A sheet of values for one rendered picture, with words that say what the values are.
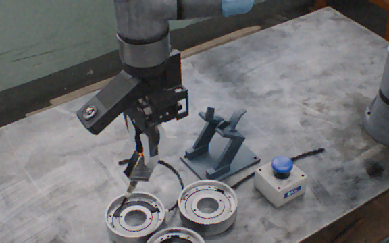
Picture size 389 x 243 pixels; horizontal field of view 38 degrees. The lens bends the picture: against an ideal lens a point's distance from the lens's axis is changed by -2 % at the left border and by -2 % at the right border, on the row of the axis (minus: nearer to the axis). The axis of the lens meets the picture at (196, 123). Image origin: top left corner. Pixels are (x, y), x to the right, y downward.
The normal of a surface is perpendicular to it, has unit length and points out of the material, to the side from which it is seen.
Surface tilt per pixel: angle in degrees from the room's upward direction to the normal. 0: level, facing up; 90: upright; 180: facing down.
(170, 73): 90
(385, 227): 0
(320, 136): 0
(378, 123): 72
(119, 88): 29
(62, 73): 90
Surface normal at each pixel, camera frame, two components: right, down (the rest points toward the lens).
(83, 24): 0.55, 0.53
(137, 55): -0.20, 0.63
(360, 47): -0.01, -0.77
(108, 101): -0.38, -0.47
